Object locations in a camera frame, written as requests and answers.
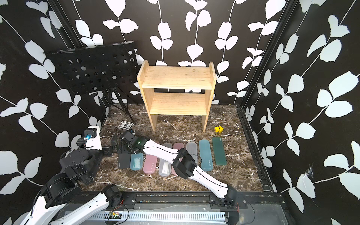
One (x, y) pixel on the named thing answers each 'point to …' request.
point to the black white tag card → (125, 125)
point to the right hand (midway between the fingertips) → (120, 149)
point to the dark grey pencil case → (124, 161)
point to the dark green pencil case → (220, 158)
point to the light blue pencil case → (136, 161)
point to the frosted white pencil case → (164, 167)
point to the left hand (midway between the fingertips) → (106, 132)
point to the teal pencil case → (205, 154)
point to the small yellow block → (217, 129)
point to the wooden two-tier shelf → (177, 91)
